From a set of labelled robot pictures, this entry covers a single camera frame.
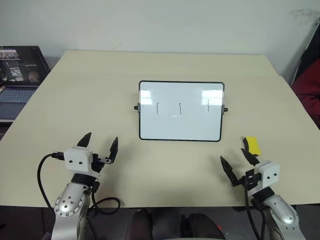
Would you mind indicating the black leaning panel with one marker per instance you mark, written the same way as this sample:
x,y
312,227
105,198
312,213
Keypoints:
x,y
313,47

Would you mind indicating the open laptop computer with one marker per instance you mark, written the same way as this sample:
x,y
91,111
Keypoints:
x,y
15,95

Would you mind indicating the dark rounded shape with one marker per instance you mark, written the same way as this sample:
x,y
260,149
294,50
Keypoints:
x,y
138,225

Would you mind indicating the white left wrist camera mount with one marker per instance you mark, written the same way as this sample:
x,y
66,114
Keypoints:
x,y
77,160

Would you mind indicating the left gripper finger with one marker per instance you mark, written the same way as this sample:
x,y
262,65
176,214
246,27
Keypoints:
x,y
85,141
113,150

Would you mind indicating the yellow and black eraser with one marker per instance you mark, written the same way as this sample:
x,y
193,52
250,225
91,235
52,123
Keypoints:
x,y
253,145

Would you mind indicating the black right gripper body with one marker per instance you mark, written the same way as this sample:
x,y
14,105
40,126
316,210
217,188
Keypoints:
x,y
253,178

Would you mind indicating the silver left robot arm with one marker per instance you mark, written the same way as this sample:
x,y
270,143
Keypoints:
x,y
68,197

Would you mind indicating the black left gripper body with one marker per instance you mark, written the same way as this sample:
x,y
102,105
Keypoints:
x,y
96,165

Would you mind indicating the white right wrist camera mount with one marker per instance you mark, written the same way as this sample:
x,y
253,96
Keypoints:
x,y
268,175

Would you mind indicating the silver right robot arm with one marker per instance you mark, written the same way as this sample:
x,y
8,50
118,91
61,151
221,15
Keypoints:
x,y
282,212

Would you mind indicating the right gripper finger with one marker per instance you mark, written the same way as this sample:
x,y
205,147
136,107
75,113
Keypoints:
x,y
251,158
228,170

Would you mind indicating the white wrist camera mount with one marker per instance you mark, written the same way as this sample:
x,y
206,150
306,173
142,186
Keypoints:
x,y
268,175
77,160

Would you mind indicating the black-framed whiteboard on stand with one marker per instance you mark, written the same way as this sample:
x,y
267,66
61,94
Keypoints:
x,y
180,125

